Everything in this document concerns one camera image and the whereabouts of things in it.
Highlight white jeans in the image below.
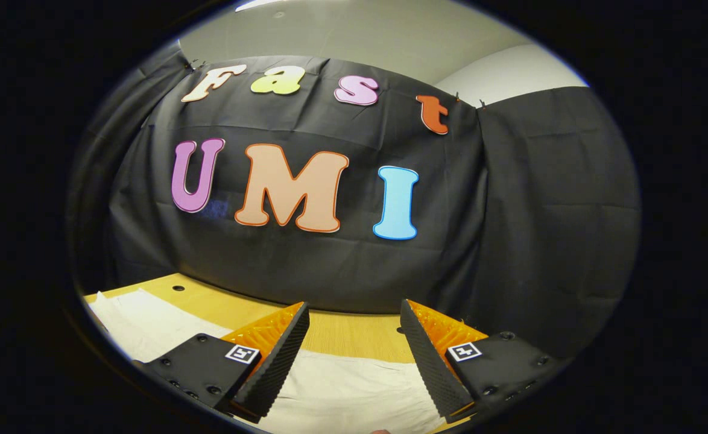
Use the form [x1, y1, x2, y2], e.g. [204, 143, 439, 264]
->
[86, 288, 451, 434]

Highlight black backdrop cloth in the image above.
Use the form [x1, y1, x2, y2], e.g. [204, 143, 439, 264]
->
[68, 41, 641, 362]

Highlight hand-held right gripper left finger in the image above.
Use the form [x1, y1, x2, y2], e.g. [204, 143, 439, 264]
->
[134, 301, 310, 424]

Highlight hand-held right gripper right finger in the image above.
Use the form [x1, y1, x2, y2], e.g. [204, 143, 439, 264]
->
[400, 299, 572, 423]

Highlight ceiling light panel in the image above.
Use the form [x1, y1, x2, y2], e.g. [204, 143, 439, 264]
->
[235, 0, 288, 13]

